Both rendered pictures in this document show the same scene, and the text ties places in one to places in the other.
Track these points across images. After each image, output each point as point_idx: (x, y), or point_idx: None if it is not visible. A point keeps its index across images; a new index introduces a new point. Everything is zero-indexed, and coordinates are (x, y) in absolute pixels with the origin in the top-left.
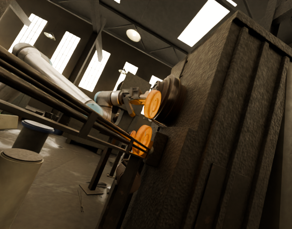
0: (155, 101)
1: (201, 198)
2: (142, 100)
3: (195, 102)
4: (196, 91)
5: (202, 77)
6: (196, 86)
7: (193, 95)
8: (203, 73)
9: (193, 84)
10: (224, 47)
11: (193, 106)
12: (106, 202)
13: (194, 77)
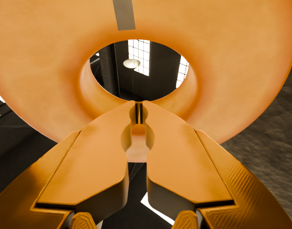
0: (165, 106)
1: None
2: (83, 164)
3: (278, 95)
4: (270, 134)
5: (242, 154)
6: (271, 149)
7: (289, 130)
8: (239, 161)
9: (289, 169)
10: None
11: (287, 84)
12: None
13: (284, 188)
